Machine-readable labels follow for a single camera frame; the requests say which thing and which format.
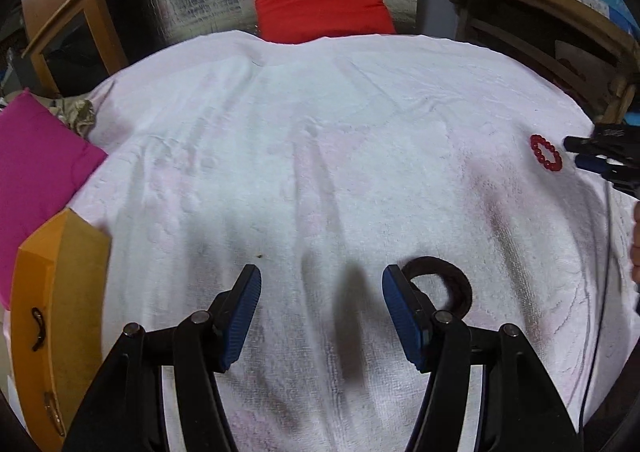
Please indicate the person's right hand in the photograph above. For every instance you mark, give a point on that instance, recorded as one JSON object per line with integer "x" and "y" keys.
{"x": 636, "y": 242}

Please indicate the white towel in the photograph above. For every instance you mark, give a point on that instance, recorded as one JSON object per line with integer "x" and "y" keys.
{"x": 325, "y": 141}

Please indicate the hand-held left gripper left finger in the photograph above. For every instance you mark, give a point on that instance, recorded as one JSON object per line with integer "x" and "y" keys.
{"x": 242, "y": 322}

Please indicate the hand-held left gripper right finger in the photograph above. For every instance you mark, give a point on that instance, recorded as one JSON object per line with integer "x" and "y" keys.
{"x": 402, "y": 317}

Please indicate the black hair clip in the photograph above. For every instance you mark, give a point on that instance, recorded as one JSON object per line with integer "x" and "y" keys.
{"x": 39, "y": 327}

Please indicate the orange cardboard box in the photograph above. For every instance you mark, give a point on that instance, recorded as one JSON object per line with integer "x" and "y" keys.
{"x": 60, "y": 292}

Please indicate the pink pillow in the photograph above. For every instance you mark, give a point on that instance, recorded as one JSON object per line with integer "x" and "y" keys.
{"x": 35, "y": 166}

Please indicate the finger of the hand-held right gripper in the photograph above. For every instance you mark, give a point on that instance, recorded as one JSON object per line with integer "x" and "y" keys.
{"x": 610, "y": 170}
{"x": 600, "y": 144}

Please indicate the wooden table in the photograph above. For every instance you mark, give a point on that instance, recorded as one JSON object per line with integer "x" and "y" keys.
{"x": 530, "y": 6}

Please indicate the patterned beige cloth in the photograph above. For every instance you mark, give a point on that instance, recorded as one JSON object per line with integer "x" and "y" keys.
{"x": 77, "y": 114}

